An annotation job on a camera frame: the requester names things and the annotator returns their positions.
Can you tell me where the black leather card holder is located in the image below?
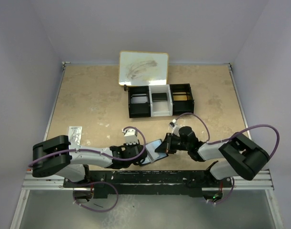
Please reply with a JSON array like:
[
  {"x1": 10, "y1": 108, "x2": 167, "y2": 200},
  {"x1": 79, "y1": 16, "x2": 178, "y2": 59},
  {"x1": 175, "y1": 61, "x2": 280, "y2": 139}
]
[{"x1": 141, "y1": 139, "x2": 168, "y2": 166}]

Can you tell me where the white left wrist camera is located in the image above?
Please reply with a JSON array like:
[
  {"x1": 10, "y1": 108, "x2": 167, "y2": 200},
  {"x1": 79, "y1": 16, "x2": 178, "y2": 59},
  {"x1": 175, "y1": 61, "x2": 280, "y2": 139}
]
[{"x1": 122, "y1": 128, "x2": 139, "y2": 145}]

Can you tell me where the clear plastic packet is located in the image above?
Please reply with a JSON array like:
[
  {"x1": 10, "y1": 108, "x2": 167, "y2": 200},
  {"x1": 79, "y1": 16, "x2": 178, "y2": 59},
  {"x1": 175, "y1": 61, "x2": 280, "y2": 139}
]
[{"x1": 68, "y1": 126, "x2": 82, "y2": 145}]

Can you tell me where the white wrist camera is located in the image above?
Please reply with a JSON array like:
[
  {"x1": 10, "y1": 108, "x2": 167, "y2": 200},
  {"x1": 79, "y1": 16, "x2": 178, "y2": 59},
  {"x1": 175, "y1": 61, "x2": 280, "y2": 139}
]
[
  {"x1": 122, "y1": 128, "x2": 139, "y2": 145},
  {"x1": 169, "y1": 119, "x2": 180, "y2": 136}
]

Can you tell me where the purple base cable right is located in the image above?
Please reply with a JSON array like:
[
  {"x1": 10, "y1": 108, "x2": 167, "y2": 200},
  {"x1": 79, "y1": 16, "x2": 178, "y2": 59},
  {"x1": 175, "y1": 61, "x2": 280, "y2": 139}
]
[{"x1": 206, "y1": 176, "x2": 235, "y2": 206}]

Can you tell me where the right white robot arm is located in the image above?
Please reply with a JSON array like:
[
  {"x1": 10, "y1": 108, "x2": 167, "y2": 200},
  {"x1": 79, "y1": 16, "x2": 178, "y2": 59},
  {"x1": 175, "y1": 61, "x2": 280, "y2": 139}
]
[{"x1": 155, "y1": 126, "x2": 270, "y2": 187}]

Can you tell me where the black and white compartment tray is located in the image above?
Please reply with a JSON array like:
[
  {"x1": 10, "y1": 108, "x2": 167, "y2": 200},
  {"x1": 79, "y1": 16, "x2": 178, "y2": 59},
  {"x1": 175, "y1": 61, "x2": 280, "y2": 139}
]
[{"x1": 127, "y1": 83, "x2": 194, "y2": 118}]

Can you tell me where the white board with wooden frame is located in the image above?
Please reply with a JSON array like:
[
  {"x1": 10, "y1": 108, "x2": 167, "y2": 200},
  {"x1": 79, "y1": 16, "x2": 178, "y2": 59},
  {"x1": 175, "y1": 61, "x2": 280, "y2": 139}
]
[{"x1": 119, "y1": 51, "x2": 169, "y2": 86}]

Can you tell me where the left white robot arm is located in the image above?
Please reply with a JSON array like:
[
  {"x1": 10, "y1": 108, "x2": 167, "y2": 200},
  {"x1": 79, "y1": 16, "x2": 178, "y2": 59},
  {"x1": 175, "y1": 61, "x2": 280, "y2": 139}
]
[{"x1": 29, "y1": 135, "x2": 148, "y2": 187}]

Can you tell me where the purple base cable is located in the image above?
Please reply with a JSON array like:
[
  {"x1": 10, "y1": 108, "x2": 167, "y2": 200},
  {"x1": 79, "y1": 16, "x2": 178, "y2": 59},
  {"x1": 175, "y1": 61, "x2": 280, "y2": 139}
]
[
  {"x1": 206, "y1": 176, "x2": 235, "y2": 206},
  {"x1": 72, "y1": 180, "x2": 120, "y2": 212}
]

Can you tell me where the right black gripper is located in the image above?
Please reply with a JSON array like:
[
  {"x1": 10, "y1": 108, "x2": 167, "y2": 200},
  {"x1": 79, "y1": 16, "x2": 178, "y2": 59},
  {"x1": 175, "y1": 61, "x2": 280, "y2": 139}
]
[{"x1": 155, "y1": 133, "x2": 190, "y2": 154}]

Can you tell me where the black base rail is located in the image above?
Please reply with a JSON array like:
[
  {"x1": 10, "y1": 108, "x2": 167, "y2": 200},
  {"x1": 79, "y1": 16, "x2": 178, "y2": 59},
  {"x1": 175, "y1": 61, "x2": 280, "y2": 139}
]
[{"x1": 63, "y1": 170, "x2": 232, "y2": 198}]

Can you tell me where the gold card in tray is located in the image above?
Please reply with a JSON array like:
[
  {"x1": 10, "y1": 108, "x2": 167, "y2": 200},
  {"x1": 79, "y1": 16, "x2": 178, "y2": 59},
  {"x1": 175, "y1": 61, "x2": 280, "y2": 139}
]
[{"x1": 172, "y1": 92, "x2": 191, "y2": 101}]

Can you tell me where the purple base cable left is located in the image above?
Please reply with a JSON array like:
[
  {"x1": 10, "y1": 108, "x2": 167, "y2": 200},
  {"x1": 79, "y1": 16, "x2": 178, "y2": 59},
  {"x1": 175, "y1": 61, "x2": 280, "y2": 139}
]
[{"x1": 72, "y1": 180, "x2": 120, "y2": 212}]

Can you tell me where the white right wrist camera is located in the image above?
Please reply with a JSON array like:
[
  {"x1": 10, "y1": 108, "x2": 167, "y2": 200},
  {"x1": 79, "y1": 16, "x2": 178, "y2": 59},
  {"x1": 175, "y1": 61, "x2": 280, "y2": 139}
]
[{"x1": 169, "y1": 119, "x2": 180, "y2": 136}]

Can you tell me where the aluminium table frame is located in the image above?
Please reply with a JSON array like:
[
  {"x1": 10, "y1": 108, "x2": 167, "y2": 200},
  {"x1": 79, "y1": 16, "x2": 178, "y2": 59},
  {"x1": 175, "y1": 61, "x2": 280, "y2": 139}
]
[{"x1": 11, "y1": 64, "x2": 283, "y2": 229}]

